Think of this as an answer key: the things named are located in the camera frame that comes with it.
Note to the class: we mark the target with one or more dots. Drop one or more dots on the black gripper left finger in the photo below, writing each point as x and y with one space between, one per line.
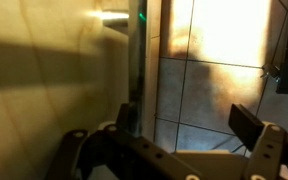
127 116

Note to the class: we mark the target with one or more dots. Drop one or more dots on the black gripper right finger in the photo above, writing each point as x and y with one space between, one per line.
245 126

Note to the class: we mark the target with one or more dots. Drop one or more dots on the wooden drawer front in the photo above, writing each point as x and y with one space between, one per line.
50 93

